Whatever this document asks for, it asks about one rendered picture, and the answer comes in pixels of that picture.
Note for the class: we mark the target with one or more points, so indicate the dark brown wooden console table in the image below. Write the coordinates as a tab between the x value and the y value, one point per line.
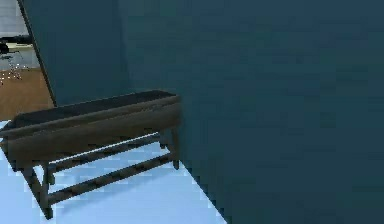
93	128

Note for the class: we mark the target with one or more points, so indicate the black table with thin legs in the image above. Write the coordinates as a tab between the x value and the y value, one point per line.
10	43

